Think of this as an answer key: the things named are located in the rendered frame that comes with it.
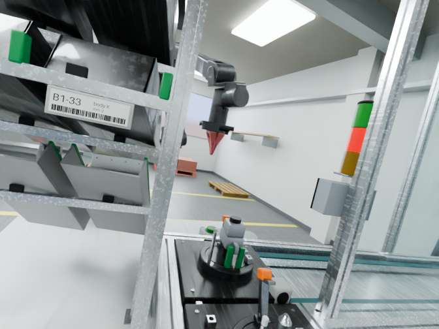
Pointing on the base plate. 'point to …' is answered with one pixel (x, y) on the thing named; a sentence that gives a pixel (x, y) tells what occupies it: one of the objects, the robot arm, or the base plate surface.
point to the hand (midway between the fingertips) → (211, 152)
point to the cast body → (232, 233)
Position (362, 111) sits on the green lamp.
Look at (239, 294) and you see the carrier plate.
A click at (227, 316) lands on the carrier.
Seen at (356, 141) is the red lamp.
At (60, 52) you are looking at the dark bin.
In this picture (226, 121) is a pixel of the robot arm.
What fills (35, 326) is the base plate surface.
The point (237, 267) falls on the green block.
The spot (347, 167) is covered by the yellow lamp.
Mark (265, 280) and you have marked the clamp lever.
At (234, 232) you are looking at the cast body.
